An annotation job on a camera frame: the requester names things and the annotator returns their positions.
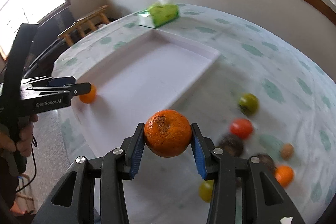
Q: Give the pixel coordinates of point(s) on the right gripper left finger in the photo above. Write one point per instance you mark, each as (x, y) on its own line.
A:
(72, 198)

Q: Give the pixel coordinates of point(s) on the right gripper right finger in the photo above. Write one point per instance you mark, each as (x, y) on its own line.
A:
(264, 200)

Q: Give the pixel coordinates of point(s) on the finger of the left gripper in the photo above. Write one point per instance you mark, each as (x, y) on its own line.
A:
(62, 81)
(78, 89)

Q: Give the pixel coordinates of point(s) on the small orange citrus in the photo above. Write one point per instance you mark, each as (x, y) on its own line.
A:
(89, 97)

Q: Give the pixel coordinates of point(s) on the wrinkled dark passionfruit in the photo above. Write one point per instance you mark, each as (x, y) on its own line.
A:
(267, 161)
(232, 144)

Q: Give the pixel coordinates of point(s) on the green tomato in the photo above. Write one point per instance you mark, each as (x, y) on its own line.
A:
(205, 190)
(248, 104)

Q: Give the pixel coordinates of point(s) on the red tomato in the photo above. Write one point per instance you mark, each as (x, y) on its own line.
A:
(242, 128)

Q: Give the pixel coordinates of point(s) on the large orange mandarin front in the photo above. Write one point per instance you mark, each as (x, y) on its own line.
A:
(167, 133)

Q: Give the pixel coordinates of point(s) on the large orange mandarin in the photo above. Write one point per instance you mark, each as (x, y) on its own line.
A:
(284, 174)
(167, 133)

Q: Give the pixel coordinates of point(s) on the brown kiwi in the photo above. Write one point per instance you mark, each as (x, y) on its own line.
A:
(287, 151)

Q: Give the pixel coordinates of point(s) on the person left hand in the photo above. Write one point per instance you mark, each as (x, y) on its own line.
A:
(26, 137)

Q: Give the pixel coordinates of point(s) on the white rectangular tray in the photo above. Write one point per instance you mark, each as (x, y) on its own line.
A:
(148, 74)

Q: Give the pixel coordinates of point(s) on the wooden chair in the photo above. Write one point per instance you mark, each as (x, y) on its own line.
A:
(85, 25)

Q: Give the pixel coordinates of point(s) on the cloud print tablecloth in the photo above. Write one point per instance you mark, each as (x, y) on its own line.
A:
(296, 97)

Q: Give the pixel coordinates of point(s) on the green tissue box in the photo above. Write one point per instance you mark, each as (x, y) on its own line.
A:
(159, 13)

